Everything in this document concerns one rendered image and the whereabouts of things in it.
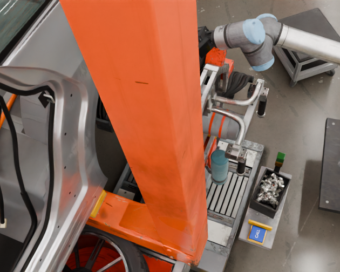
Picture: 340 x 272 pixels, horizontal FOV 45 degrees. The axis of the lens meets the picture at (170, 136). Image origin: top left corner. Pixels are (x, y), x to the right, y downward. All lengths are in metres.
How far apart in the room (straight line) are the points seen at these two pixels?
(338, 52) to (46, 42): 1.09
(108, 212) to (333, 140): 1.42
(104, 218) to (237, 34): 1.06
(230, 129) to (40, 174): 0.86
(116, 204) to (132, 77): 1.35
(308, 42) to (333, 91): 1.54
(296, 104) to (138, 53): 2.51
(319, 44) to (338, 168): 1.03
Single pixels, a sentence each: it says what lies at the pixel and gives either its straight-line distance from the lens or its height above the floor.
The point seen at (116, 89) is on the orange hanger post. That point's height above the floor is 1.92.
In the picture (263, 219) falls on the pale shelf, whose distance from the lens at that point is 2.20.
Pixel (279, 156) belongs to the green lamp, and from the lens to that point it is 2.12.
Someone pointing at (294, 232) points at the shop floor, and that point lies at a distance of 2.68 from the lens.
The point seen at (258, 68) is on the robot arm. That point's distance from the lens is 1.61.
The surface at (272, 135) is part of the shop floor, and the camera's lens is 2.94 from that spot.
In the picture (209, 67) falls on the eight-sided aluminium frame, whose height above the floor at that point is 1.12.
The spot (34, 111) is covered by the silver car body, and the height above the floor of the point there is 1.16.
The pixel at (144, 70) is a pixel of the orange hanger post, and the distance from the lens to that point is 0.69.
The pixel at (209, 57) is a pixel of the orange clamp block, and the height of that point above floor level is 1.12.
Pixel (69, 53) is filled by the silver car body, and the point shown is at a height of 1.54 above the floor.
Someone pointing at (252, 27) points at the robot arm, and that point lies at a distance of 1.50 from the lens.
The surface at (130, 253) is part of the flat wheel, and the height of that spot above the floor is 0.50.
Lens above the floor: 2.53
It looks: 60 degrees down
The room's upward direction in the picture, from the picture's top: 11 degrees counter-clockwise
